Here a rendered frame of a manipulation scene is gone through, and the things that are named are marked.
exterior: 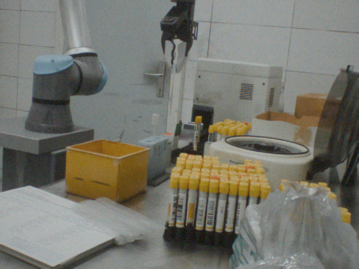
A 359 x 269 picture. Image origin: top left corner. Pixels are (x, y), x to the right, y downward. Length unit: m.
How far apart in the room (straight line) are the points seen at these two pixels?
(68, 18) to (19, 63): 2.32
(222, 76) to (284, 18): 1.36
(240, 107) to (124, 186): 0.80
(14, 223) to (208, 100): 1.05
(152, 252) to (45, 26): 3.09
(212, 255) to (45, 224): 0.28
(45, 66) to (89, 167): 0.54
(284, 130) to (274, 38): 1.68
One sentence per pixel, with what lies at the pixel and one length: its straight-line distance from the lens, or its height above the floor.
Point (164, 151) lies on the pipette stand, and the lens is 1.17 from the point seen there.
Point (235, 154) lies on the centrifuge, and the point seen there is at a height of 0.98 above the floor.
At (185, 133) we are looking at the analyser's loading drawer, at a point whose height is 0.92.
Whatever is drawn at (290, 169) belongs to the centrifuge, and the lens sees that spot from 1.00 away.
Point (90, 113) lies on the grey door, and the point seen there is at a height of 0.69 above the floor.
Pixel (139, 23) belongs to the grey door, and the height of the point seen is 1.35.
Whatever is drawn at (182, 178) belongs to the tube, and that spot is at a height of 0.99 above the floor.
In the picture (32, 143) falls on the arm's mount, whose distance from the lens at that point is 1.36.
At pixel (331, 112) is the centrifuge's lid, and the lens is 0.97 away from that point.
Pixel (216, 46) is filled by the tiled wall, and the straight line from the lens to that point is 3.09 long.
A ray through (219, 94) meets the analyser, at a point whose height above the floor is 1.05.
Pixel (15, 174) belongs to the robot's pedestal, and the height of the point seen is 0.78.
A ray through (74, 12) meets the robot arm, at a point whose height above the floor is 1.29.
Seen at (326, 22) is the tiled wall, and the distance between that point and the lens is 2.96.
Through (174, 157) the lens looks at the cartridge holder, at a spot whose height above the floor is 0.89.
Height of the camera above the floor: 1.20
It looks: 10 degrees down
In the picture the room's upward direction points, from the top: 5 degrees clockwise
